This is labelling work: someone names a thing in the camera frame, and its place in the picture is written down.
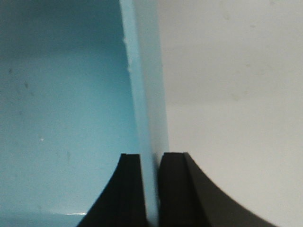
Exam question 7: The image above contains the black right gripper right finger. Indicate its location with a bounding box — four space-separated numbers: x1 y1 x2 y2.
158 152 273 227

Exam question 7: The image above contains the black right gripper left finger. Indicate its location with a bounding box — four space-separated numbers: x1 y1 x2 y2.
78 154 148 227

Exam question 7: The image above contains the light blue plastic box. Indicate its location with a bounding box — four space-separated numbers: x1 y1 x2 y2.
0 0 169 227

